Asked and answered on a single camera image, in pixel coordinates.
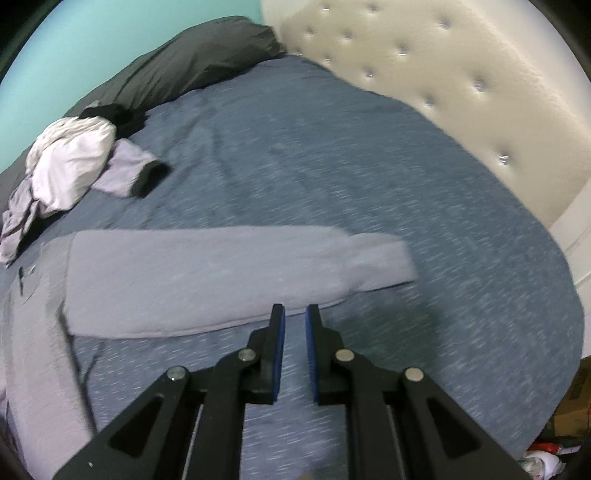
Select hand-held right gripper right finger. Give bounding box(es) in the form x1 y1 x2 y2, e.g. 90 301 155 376
305 304 532 480

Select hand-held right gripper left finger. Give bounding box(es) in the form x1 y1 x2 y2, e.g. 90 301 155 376
53 304 286 480

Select grey knit sweater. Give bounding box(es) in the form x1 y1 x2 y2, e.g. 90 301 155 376
0 226 419 480

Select light grey jacket black cuffs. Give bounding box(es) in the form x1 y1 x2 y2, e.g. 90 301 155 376
0 138 171 266

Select cardboard box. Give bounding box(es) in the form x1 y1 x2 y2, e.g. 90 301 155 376
551 355 591 439

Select black garment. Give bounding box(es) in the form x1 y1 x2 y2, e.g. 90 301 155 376
81 104 148 139

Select white garment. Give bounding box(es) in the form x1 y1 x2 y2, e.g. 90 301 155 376
25 116 116 217

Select dark grey long pillow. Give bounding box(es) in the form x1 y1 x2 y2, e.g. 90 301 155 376
0 16 287 213

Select cream tufted headboard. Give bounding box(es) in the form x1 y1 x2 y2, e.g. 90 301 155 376
261 0 591 232

